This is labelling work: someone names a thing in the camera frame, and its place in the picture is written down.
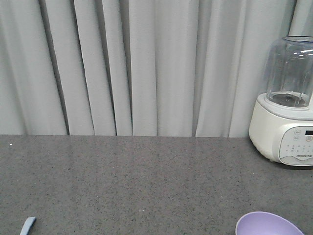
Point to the purple plastic bowl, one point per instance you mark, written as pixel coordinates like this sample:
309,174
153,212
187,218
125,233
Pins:
265,223

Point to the light blue plastic spoon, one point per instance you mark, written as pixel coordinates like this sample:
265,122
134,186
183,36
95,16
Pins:
27,225

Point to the grey pleated curtain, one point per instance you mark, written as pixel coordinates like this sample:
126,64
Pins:
138,67

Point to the white blender with clear jar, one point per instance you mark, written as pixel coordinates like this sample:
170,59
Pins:
281,126

